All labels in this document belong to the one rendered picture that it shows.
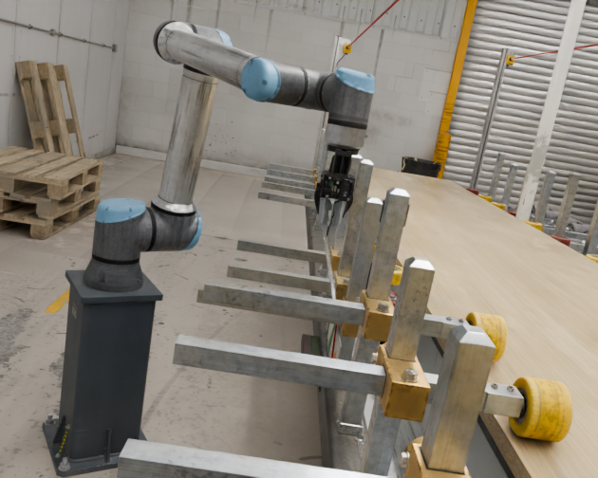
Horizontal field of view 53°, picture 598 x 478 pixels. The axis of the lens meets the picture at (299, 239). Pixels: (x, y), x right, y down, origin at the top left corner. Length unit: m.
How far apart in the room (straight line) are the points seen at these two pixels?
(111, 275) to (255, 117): 7.31
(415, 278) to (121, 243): 1.30
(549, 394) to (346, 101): 0.75
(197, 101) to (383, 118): 7.44
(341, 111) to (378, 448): 0.73
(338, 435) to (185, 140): 1.11
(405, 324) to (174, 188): 1.29
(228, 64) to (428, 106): 7.98
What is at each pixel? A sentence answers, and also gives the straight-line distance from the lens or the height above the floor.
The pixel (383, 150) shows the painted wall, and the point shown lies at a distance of 9.27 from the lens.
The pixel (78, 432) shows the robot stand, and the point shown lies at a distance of 2.16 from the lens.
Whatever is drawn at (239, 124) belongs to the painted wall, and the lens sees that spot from 9.16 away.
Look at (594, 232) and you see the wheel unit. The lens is 2.72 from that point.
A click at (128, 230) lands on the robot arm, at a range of 1.95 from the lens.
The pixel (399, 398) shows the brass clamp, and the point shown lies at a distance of 0.79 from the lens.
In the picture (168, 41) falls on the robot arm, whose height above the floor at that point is 1.38.
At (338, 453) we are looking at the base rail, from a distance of 1.13.
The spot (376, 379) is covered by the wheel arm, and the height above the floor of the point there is 0.95.
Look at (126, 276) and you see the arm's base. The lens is 1.99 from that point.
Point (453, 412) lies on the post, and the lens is 0.60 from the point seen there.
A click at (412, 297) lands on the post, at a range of 0.82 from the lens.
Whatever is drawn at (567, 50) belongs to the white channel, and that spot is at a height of 1.69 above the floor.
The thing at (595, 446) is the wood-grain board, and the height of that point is 0.90.
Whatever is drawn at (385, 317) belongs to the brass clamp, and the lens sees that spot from 1.01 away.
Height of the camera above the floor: 1.29
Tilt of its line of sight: 13 degrees down
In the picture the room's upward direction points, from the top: 10 degrees clockwise
